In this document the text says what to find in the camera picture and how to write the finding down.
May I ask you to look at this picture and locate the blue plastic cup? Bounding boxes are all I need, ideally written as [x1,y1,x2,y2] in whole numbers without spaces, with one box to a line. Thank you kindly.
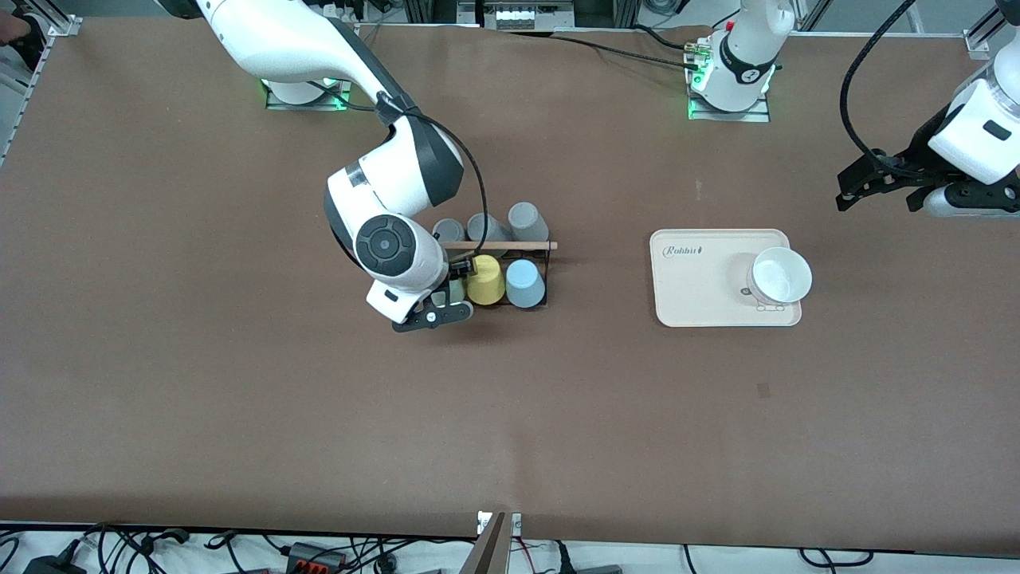
[506,259,547,309]

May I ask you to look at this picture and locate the yellow plastic cup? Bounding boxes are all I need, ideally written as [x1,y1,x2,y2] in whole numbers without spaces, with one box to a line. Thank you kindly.
[466,254,506,306]

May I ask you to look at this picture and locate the white bowl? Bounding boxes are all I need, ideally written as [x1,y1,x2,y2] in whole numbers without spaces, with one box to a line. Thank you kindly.
[746,246,814,308]

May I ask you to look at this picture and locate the beige rabbit print tray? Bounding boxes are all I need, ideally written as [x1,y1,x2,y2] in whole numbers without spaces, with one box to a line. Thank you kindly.
[649,229,802,328]

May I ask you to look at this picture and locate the white power strip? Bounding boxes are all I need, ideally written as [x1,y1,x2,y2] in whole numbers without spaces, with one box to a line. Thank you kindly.
[484,2,576,31]

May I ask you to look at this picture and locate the power strip orange switches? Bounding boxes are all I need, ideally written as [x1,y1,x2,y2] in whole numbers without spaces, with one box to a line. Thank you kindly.
[285,541,349,573]

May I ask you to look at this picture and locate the black power adapter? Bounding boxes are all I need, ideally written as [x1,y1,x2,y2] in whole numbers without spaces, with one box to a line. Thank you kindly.
[22,548,87,574]

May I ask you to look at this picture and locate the black wire cup rack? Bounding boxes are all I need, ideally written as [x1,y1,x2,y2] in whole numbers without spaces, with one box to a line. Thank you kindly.
[434,239,559,309]

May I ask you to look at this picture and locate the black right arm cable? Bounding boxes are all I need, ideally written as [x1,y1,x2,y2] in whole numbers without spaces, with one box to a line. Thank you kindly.
[307,80,488,264]

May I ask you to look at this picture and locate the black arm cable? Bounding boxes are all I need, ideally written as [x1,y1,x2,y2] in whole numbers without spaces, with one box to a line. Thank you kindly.
[841,0,917,178]
[307,80,488,264]

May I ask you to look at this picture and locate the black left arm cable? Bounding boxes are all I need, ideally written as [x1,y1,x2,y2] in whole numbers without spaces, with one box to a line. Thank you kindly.
[841,0,917,178]

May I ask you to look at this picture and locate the aluminium table edge rail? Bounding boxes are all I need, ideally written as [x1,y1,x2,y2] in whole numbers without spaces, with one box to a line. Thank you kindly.
[963,8,1009,61]
[0,14,82,164]

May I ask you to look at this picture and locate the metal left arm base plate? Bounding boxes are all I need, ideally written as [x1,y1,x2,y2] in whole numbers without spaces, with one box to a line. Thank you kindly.
[687,44,771,123]

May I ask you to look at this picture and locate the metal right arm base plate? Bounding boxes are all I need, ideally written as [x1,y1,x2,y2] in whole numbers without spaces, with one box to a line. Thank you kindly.
[265,78,355,112]

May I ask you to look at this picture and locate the short black table cable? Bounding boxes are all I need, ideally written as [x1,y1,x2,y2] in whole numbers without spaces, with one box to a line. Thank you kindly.
[634,24,694,50]

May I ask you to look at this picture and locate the aluminium frame profile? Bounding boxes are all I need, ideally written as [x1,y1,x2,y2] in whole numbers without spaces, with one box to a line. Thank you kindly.
[402,0,638,29]

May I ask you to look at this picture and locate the long black table cable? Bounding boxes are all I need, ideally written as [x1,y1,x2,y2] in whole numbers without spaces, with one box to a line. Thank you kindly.
[510,30,702,71]

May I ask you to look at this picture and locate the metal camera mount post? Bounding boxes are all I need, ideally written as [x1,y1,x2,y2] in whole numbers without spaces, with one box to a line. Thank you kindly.
[458,510,524,574]

